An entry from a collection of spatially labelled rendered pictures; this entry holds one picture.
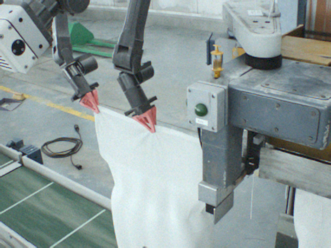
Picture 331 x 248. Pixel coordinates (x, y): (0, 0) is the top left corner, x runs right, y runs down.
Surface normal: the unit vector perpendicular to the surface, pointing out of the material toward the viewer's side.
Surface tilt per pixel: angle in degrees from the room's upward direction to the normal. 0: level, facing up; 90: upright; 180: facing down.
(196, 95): 90
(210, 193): 90
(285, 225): 90
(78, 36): 76
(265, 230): 0
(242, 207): 0
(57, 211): 0
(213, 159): 90
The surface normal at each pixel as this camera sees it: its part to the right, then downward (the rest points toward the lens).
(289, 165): -0.62, 0.37
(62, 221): -0.05, -0.90
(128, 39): -0.54, 0.04
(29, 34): 0.79, 0.23
